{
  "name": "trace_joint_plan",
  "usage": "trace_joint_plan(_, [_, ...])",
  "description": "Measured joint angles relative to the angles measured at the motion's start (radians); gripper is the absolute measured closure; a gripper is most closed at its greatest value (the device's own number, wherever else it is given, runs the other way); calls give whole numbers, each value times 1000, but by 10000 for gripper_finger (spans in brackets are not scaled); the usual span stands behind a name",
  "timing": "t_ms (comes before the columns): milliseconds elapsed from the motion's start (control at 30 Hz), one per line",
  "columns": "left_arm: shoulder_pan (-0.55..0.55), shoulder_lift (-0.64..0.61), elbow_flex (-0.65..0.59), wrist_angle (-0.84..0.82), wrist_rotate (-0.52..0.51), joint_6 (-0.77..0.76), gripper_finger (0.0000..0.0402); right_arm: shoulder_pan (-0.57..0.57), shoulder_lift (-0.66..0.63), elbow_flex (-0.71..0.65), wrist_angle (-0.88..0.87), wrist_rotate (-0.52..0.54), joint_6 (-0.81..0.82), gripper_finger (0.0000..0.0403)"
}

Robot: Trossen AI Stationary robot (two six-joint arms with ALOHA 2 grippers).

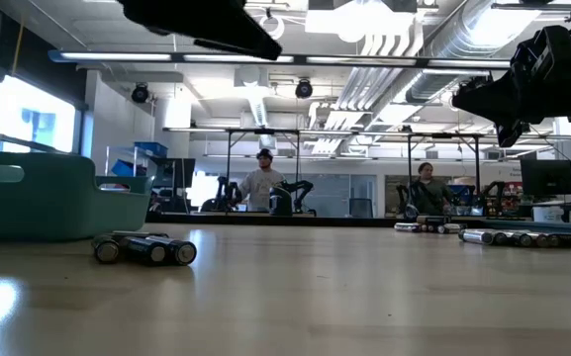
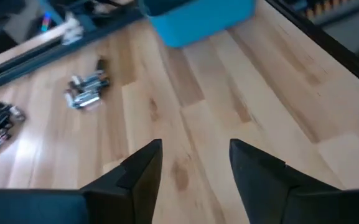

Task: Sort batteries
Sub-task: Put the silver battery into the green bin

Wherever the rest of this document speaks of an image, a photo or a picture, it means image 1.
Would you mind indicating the black ceiling camera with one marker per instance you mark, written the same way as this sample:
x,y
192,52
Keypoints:
x,y
304,89
140,93

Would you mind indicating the black workstation frame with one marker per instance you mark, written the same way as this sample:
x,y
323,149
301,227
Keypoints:
x,y
443,134
265,131

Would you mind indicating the silver ventilation duct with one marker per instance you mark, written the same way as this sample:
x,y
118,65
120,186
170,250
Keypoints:
x,y
463,29

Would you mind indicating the black computer monitor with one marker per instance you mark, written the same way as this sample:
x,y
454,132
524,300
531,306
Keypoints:
x,y
547,177
173,173

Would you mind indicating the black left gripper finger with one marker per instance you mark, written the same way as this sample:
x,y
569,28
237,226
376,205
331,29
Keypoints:
x,y
245,52
206,20

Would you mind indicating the black beam with light strips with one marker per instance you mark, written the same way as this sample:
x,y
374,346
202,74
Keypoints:
x,y
300,59

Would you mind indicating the white ceiling light panel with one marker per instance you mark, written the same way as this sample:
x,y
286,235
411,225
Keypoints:
x,y
359,22

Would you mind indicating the person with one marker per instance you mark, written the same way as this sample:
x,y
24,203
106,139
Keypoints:
x,y
428,190
260,185

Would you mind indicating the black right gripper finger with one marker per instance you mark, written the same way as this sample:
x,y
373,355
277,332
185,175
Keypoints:
x,y
508,132
488,99

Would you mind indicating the black table frame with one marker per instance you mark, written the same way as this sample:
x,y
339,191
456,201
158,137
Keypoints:
x,y
344,221

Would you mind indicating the white box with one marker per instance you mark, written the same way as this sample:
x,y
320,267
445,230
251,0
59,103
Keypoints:
x,y
548,213

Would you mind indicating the green plastic bin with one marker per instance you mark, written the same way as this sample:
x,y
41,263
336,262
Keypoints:
x,y
42,207

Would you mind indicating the dark waste bin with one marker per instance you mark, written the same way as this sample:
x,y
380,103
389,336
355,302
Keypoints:
x,y
361,207

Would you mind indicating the blue storage crate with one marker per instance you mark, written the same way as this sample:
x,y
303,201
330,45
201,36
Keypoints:
x,y
151,149
122,168

